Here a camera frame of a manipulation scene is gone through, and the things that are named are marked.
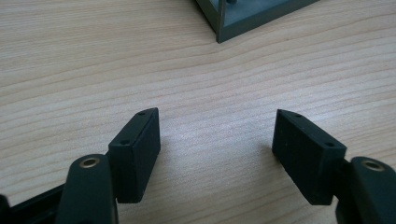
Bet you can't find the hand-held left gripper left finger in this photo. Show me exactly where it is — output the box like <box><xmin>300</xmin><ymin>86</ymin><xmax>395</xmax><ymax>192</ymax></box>
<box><xmin>107</xmin><ymin>106</ymin><xmax>162</xmax><ymax>204</ymax></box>

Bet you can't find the grey plastic box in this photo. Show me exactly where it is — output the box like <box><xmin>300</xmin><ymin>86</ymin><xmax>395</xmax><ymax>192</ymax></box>
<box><xmin>195</xmin><ymin>0</ymin><xmax>320</xmax><ymax>44</ymax></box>

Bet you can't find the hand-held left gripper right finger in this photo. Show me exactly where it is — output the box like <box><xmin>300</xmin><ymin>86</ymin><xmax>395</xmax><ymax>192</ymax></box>
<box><xmin>271</xmin><ymin>108</ymin><xmax>347</xmax><ymax>206</ymax></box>

